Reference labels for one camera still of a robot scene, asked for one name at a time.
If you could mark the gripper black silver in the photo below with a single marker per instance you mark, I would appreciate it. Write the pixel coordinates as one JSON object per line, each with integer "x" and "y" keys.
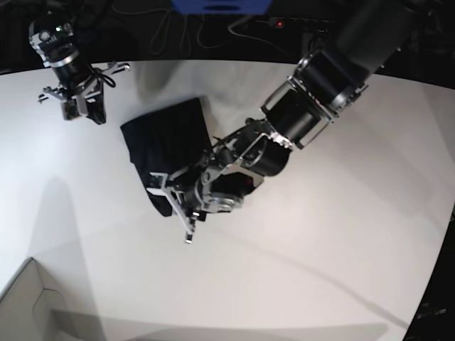
{"x": 88, "y": 94}
{"x": 197, "y": 191}

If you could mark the black long-sleeve t-shirt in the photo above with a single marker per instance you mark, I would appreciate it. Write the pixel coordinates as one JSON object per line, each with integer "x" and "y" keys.
{"x": 167, "y": 140}

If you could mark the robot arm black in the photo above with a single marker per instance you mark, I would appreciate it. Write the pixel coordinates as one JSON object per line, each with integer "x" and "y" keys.
{"x": 324, "y": 82}
{"x": 52, "y": 37}

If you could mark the blue box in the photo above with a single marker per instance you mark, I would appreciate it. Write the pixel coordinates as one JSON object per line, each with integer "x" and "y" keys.
{"x": 256, "y": 7}

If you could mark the white plastic bin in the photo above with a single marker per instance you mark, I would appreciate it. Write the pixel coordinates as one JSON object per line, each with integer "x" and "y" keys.
{"x": 32, "y": 311}

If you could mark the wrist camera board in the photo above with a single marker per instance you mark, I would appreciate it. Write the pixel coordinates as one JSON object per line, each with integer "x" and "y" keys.
{"x": 70, "y": 110}

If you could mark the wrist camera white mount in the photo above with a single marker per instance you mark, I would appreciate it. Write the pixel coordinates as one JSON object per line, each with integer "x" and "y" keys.
{"x": 157, "y": 183}

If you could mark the black power strip red switch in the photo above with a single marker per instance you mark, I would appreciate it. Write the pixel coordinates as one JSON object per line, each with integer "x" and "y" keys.
{"x": 307, "y": 25}

